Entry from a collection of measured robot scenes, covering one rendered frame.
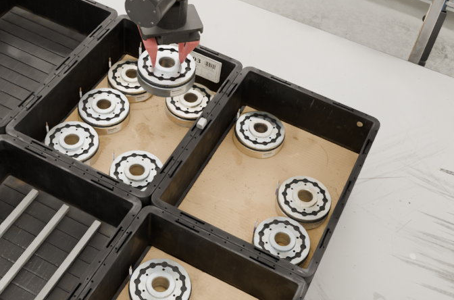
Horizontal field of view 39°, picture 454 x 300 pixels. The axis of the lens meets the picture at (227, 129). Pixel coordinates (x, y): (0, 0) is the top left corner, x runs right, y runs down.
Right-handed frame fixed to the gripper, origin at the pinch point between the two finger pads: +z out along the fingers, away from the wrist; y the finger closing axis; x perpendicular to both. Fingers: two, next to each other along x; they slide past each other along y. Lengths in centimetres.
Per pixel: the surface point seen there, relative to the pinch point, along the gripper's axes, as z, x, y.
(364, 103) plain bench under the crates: 35, 12, 56
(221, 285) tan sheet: 22.9, -33.0, 2.0
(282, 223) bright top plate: 19.6, -25.7, 15.6
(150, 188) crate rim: 12.8, -17.5, -6.8
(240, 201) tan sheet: 22.7, -17.1, 11.0
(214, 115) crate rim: 12.6, -3.5, 8.9
